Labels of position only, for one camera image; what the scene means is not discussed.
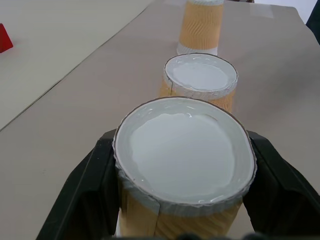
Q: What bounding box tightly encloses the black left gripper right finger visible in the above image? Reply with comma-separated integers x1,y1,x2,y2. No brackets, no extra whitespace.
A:
241,129,320,240

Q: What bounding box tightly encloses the red block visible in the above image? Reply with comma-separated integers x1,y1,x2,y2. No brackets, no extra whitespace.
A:
0,23,14,54

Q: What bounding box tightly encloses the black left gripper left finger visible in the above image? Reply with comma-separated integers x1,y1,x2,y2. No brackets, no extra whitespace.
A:
35,129,123,240

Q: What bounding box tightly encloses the orange ribbed paper cup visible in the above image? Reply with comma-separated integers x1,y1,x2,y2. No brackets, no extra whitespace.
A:
176,0,224,56
159,53,239,113
113,96,258,238

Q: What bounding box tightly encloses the dark object at table edge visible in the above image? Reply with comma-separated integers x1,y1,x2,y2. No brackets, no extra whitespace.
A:
305,0,320,46

